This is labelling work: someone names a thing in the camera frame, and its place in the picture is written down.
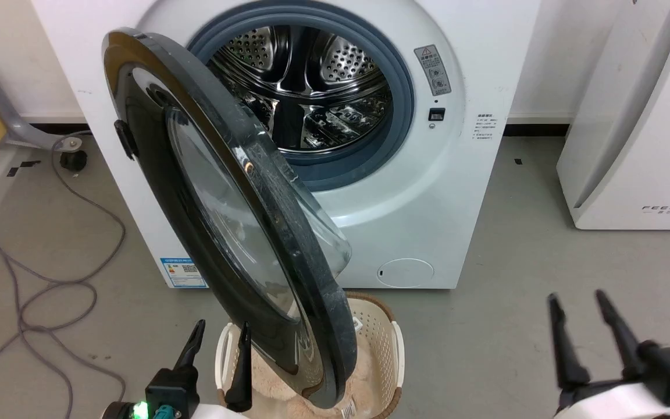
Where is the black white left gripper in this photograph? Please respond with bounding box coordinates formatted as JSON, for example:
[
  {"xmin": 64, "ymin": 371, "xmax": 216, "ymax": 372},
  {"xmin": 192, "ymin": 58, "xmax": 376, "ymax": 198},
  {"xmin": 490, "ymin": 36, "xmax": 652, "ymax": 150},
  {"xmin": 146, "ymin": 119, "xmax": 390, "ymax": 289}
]
[{"xmin": 102, "ymin": 319, "xmax": 254, "ymax": 419}]

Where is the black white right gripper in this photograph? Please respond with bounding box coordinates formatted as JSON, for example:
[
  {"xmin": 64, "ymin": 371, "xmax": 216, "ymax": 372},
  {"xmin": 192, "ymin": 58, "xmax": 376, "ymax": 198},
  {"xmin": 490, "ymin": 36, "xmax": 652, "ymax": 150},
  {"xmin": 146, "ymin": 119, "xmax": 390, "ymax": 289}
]
[{"xmin": 547, "ymin": 289, "xmax": 670, "ymax": 419}]

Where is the black round washing machine door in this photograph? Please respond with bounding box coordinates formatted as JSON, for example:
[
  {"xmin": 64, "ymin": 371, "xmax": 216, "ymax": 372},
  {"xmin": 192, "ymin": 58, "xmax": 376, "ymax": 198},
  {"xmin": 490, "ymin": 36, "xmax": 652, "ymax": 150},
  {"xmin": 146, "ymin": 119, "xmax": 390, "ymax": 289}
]
[{"xmin": 101, "ymin": 27, "xmax": 359, "ymax": 409}]

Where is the white front-load washing machine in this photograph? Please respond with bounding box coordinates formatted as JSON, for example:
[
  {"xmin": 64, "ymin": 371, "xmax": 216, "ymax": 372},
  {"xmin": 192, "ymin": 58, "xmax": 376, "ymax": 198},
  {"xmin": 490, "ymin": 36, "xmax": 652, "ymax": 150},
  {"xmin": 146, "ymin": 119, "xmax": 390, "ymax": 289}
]
[{"xmin": 31, "ymin": 0, "xmax": 543, "ymax": 290}]

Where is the grey rubber door gasket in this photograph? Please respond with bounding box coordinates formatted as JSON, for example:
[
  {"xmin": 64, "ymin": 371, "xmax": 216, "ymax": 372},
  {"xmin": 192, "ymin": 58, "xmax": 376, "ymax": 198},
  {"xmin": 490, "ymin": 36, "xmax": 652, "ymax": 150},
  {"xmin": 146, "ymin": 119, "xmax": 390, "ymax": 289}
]
[{"xmin": 187, "ymin": 2, "xmax": 416, "ymax": 193}]

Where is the blue energy label sticker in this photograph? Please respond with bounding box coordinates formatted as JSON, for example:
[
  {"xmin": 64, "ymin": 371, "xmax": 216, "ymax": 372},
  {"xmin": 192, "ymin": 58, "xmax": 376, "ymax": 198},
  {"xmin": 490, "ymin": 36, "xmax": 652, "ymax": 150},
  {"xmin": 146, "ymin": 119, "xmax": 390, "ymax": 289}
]
[{"xmin": 159, "ymin": 257, "xmax": 208, "ymax": 289}]

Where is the beige cloth in basket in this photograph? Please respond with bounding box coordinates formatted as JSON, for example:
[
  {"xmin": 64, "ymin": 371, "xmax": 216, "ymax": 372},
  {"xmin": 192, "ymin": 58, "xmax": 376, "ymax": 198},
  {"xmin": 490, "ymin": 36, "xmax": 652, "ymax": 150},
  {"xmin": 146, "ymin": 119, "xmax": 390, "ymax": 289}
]
[{"xmin": 252, "ymin": 329, "xmax": 383, "ymax": 419}]

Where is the white perforated laundry basket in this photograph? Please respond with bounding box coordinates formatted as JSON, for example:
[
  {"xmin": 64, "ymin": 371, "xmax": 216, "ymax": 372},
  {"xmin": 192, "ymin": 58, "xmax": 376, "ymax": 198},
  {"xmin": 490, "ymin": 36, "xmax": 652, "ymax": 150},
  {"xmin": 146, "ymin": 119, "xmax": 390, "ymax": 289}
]
[{"xmin": 215, "ymin": 291, "xmax": 405, "ymax": 419}]

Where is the round white filter cover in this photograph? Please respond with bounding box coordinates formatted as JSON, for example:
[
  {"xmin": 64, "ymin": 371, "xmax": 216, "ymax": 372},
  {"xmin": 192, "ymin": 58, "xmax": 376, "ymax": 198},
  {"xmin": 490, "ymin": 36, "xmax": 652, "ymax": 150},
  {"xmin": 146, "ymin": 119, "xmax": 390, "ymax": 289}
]
[{"xmin": 377, "ymin": 258, "xmax": 435, "ymax": 289}]

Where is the white air purifier appliance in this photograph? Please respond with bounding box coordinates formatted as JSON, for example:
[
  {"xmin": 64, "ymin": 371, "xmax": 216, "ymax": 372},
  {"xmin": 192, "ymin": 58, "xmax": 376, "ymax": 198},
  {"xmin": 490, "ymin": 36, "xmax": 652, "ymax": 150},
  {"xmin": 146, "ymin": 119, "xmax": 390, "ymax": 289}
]
[{"xmin": 556, "ymin": 0, "xmax": 670, "ymax": 231}]

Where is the small printed text label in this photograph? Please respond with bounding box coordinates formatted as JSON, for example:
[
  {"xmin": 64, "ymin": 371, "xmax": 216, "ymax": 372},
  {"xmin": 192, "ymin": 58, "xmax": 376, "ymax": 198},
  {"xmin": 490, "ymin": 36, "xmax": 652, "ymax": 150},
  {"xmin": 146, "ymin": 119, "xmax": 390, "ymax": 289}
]
[{"xmin": 473, "ymin": 113, "xmax": 494, "ymax": 141}]

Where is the black castor wheel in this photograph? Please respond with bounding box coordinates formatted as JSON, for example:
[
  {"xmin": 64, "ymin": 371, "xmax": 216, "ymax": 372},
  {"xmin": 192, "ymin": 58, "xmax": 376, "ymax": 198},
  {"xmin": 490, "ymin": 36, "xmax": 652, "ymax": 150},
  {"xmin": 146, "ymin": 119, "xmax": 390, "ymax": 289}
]
[{"xmin": 59, "ymin": 150, "xmax": 88, "ymax": 173}]

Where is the long black floor tape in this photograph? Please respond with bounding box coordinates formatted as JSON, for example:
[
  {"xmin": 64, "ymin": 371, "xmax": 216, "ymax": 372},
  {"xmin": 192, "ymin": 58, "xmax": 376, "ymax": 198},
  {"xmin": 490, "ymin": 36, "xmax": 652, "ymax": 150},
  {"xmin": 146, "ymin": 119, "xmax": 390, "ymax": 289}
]
[{"xmin": 6, "ymin": 159, "xmax": 42, "ymax": 178}]

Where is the stainless steel perforated drum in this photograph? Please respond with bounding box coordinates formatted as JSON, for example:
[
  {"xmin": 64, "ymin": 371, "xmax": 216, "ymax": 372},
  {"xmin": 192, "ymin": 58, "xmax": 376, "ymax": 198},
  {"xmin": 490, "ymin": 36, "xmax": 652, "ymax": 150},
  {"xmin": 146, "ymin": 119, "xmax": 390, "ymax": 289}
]
[{"xmin": 207, "ymin": 24, "xmax": 395, "ymax": 155}]

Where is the grey warning sticker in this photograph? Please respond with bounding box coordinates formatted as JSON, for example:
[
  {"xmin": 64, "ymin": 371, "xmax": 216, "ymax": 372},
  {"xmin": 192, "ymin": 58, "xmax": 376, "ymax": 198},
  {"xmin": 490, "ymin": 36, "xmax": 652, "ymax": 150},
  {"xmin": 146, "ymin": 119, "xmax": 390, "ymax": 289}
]
[{"xmin": 415, "ymin": 45, "xmax": 452, "ymax": 97}]

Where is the grey metal furniture leg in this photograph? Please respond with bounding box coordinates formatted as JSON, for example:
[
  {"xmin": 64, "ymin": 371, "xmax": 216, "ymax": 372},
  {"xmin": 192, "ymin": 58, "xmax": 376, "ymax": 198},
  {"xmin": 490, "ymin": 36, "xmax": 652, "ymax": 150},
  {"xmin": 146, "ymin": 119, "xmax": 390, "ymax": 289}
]
[{"xmin": 0, "ymin": 71, "xmax": 84, "ymax": 153}]

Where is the grey floor cable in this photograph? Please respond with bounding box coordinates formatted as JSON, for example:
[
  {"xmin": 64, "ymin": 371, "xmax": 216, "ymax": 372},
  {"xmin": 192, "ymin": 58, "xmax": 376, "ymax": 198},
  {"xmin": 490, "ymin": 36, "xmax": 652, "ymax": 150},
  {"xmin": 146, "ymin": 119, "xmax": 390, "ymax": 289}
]
[{"xmin": 0, "ymin": 132, "xmax": 128, "ymax": 419}]

